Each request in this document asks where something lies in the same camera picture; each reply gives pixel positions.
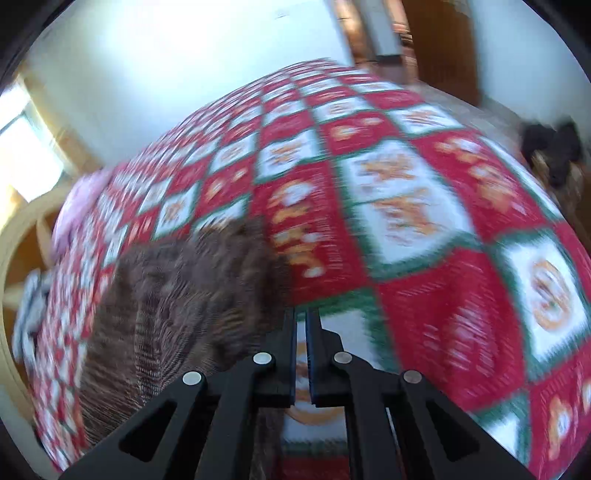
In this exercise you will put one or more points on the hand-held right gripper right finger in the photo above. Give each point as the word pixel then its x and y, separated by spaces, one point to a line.
pixel 316 350

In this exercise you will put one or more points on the yellow curtain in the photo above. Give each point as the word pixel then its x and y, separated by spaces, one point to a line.
pixel 60 129

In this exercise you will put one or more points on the grey white cloth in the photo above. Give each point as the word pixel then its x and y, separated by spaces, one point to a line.
pixel 30 314

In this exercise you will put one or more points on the dark bag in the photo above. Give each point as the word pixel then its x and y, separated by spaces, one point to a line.
pixel 551 147

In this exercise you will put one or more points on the cream wooden headboard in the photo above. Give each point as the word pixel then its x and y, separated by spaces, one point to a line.
pixel 23 258

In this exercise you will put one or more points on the pink pillow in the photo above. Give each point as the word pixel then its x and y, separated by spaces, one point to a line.
pixel 78 207

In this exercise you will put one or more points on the red checkered printed blanket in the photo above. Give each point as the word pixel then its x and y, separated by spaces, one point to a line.
pixel 415 207

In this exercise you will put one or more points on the brown striped garment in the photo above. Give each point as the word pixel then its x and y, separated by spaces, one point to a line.
pixel 184 300

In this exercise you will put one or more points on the window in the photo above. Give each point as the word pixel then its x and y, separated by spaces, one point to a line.
pixel 25 143

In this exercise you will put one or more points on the brown wooden door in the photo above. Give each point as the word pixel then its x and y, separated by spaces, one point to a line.
pixel 443 46

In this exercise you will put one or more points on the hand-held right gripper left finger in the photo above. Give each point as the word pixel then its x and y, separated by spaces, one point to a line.
pixel 286 350

